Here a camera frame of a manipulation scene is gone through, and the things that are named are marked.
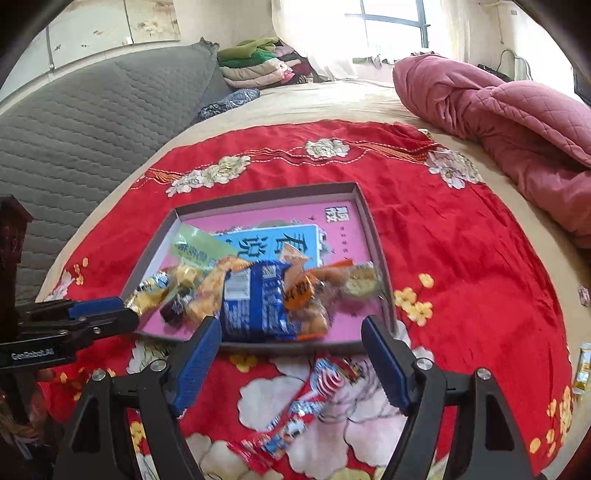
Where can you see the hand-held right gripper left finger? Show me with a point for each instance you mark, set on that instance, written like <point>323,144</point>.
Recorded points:
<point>194,364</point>

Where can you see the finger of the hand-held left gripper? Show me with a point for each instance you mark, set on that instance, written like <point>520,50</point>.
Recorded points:
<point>115,321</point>
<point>97,305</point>

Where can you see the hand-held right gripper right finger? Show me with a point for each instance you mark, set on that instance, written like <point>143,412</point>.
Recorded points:
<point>388,364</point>

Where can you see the long yellow snack packet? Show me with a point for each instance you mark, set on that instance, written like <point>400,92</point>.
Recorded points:
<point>150,290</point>

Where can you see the small dark brown candy packet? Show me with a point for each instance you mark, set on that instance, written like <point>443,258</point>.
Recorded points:
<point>174,311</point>

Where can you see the red swirl candy packet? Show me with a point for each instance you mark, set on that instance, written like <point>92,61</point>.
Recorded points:
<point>330,378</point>

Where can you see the clear puffed rice packet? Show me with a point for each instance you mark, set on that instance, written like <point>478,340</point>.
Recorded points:
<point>210,290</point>

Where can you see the blue cookie packet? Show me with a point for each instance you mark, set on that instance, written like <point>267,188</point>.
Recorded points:
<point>258,304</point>

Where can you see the small green cake packet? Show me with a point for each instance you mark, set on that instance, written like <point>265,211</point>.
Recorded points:
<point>362,279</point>

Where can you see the clear packet of brown balls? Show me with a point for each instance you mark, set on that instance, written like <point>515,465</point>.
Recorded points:
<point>328,281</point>

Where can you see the green translucent pastry packet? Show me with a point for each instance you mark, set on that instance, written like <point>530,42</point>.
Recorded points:
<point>198,249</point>

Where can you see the orange label snack packet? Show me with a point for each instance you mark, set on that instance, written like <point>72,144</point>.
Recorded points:
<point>300,290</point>

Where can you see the pink cardboard box tray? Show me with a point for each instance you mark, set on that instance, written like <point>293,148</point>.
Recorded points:
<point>341,221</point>

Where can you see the person's dark patterned clothing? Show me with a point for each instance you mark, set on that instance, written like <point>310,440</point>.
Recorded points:
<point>18,443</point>

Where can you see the red floral blanket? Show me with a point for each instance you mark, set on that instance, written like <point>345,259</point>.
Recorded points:
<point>461,230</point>

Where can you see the grey quilted cover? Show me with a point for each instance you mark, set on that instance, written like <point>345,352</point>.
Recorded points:
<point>92,129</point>

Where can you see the yellow green snack packet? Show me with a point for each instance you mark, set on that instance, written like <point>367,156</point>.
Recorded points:
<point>582,369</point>

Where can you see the small wrapped candy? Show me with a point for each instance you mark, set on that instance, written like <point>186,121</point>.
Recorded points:
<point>585,295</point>

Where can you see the dark patterned pillow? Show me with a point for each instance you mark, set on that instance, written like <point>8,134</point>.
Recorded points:
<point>231,104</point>

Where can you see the bed with beige sheet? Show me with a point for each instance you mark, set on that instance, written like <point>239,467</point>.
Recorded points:
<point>346,101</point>

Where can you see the pink quilted comforter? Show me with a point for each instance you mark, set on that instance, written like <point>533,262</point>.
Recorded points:
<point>508,120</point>

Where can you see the pile of folded clothes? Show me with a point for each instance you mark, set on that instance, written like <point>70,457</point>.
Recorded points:
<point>263,62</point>

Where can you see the white sheer curtain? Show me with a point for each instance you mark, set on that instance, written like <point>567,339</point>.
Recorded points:
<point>318,37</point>

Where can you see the window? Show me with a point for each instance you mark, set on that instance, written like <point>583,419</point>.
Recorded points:
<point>397,27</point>

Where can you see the white metal frame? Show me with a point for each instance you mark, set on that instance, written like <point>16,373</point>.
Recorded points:
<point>519,64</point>

